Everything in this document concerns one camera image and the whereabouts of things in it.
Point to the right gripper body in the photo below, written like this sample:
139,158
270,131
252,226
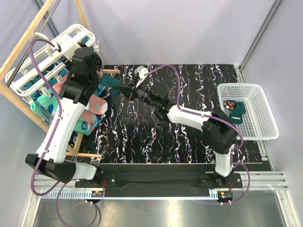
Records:
140,92

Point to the mint green sock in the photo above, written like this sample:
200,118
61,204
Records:
44,106
85,128

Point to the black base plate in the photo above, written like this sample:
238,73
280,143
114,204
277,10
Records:
155,177

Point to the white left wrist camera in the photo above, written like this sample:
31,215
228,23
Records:
68,45

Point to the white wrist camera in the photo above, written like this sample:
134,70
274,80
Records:
68,45
142,73

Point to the white cable duct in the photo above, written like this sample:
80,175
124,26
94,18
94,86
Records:
131,195

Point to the coral pink sock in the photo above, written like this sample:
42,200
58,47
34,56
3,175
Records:
88,116
97,105

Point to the white plastic basket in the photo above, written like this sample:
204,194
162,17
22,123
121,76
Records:
258,122

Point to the white plastic clip hanger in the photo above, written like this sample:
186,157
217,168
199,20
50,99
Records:
42,59

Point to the wooden drying rack frame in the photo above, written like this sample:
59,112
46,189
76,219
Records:
15,100

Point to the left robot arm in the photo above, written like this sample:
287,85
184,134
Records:
81,84

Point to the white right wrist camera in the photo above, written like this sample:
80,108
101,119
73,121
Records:
142,73

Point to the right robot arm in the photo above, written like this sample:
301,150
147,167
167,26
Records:
217,131

